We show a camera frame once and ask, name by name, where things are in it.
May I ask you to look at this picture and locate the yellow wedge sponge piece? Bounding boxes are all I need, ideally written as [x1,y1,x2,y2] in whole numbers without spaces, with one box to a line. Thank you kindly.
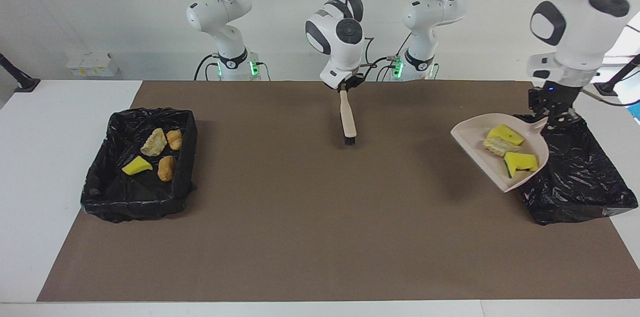
[121,155,154,177]

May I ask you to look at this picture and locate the pale cream foam lump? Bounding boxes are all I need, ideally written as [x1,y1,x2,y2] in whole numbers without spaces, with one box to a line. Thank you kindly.
[140,127,169,157]

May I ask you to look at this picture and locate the yellow notched sponge piece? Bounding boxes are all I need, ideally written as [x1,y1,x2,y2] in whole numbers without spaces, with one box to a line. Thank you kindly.
[503,151,540,179]

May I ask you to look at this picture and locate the beige plastic dustpan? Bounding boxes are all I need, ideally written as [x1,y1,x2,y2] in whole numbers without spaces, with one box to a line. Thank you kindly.
[450,112,550,194]

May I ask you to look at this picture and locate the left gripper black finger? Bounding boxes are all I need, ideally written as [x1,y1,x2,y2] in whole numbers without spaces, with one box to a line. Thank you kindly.
[530,103,550,126]
[554,106,584,131]

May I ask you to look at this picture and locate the black camera stand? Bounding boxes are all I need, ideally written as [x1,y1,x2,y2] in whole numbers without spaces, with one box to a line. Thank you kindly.
[593,54,640,97]
[0,53,41,93]

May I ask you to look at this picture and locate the brown table mat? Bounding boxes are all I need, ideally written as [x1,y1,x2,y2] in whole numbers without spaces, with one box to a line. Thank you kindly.
[36,80,640,303]

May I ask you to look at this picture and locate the black bag lined bin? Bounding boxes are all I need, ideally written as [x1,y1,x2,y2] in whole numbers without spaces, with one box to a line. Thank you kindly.
[79,106,199,224]

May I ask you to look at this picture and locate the white cardboard box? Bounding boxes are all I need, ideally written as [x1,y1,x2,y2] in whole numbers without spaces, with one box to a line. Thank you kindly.
[65,52,120,78]

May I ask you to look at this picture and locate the yellow sponge piece dark dot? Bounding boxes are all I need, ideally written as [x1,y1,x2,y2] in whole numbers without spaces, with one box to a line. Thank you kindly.
[486,124,526,147]

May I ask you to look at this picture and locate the beige hand brush black bristles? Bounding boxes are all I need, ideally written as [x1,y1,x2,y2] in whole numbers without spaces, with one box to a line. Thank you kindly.
[339,87,358,147]

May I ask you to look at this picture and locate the black bag bin pink mark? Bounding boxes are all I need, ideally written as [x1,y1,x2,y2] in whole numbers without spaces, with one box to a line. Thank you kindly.
[514,113,640,227]

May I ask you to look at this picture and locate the black base power cable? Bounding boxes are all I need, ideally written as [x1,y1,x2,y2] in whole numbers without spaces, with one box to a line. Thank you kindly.
[362,55,401,82]
[193,53,221,82]

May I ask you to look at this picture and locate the orange striped sponge piece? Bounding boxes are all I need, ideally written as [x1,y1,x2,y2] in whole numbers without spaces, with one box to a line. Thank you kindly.
[482,136,521,158]

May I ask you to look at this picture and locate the brown potato shaped foam lump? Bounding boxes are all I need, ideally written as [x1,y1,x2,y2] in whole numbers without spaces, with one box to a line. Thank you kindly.
[157,155,177,182]

